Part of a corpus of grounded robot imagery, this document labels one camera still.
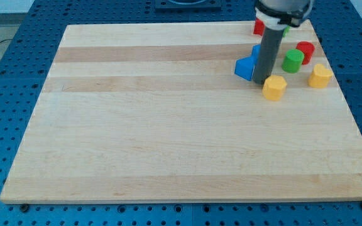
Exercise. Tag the green cylinder block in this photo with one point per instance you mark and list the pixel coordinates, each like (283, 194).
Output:
(293, 61)

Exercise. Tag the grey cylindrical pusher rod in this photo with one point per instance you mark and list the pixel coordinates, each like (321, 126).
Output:
(269, 48)

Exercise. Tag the yellow heart block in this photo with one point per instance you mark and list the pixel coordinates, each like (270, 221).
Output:
(320, 77)

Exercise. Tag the green block at top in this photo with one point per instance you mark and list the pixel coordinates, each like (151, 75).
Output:
(286, 30)

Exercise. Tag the yellow hexagon block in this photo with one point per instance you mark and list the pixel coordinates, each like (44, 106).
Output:
(274, 87)

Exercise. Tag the blue block behind rod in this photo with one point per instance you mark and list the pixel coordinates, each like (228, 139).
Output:
(255, 52)

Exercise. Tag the blue pentagon block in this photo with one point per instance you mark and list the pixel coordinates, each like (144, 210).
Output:
(244, 67)

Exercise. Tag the wooden board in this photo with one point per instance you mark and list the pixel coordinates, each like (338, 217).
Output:
(153, 113)

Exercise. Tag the red cylinder block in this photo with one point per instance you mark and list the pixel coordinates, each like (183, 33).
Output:
(307, 48)

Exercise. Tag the red block at top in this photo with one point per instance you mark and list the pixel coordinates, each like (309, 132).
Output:
(259, 27)

